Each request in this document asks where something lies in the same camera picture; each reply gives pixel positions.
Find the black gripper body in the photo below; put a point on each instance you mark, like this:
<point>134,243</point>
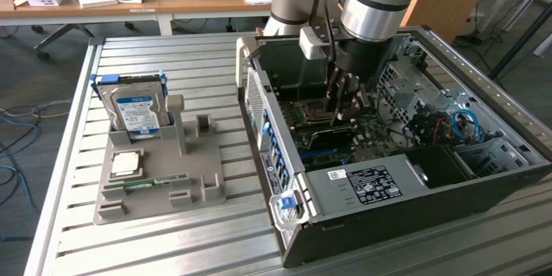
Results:
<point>360,57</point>

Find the green graphics card with fan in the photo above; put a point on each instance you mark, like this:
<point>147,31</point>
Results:
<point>332,137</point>

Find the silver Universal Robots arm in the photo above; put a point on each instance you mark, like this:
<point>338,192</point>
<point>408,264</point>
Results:
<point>375,7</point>

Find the CPU socket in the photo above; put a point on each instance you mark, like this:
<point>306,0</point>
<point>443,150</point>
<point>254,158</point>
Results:
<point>312,109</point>

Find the green motherboard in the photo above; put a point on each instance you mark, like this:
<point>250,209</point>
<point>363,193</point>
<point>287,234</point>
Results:
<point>379,133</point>

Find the blue expansion slot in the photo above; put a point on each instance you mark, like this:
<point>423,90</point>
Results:
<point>319,152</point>

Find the grey power supply unit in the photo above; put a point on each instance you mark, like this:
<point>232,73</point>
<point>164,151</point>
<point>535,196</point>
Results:
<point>336,192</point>

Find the blue plastic case latch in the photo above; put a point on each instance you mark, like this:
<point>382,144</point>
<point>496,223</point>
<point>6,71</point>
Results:
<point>288,203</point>

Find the metal disk bay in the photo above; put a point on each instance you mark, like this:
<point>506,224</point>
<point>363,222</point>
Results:
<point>496,156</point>

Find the open black PC case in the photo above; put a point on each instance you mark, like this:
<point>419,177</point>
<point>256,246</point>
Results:
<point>388,224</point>

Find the wooden office desk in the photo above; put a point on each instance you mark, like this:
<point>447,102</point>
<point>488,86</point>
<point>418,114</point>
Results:
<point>194,1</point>

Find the grey parts rack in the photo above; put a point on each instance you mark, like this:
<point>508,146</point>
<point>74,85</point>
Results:
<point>164,166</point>

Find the hard disk in blue caddy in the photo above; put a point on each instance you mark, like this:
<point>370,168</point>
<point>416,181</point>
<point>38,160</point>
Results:
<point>134,111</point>

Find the silver CPU chip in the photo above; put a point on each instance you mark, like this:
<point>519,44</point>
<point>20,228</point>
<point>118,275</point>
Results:
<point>124,163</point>

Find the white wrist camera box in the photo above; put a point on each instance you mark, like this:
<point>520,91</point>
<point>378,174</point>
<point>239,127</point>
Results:
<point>316,43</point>

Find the black metal door frame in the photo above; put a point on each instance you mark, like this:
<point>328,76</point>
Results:
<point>518,40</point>

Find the black caster leg frame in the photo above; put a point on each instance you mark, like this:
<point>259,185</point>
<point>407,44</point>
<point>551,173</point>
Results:
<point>56,35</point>

